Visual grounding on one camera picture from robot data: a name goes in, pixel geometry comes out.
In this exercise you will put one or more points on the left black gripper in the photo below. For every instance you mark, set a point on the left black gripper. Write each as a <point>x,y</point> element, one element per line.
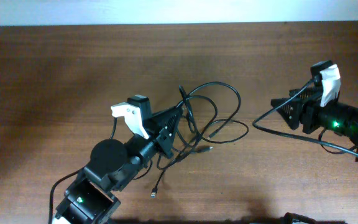
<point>163,135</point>

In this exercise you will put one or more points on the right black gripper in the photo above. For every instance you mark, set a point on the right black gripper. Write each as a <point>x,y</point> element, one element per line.
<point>307,112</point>

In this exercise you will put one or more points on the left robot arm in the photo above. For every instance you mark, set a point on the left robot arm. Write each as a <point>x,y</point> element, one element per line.
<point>112,165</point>

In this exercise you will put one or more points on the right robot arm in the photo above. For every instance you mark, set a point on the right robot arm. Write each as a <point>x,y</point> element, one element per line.
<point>341,136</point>

